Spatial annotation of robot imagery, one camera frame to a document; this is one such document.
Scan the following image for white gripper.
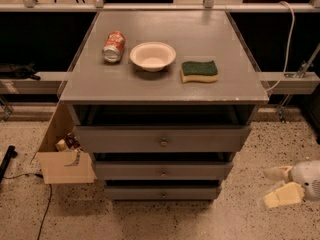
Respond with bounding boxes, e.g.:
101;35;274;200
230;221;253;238
258;160;320;209

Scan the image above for grey bottom drawer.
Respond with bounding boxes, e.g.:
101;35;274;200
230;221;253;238
105;186;221;200

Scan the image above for grey drawer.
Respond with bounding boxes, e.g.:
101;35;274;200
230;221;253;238
95;161;233;180
74;126;251;153
105;186;221;200

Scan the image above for grey drawer cabinet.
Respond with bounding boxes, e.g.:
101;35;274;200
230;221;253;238
60;10;269;189

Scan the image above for grey middle drawer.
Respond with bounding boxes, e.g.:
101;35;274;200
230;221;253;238
95;161;233;180

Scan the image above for grey top drawer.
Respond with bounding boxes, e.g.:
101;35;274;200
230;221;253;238
74;126;251;153

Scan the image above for green yellow sponge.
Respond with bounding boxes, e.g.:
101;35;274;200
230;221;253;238
181;60;218;83

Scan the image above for white paper bowl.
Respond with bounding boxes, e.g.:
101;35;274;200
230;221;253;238
130;42;176;72

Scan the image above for snack packets in box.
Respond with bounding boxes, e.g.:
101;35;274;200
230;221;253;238
55;132;81;152

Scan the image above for orange soda can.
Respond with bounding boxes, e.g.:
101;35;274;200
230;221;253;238
102;31;126;63

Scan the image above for cardboard box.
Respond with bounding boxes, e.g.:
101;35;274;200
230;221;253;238
36;103;96;184

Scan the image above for black bar on floor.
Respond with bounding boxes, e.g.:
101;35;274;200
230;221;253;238
0;145;17;183

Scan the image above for white cable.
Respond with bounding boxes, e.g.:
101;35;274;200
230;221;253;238
265;0;297;93

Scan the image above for metal frame rail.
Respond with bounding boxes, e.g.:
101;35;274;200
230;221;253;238
0;72;69;95

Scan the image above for black floor cable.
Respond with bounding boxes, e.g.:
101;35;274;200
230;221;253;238
3;172;54;240

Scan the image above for black object on rail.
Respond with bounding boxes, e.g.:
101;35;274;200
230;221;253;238
0;63;41;81

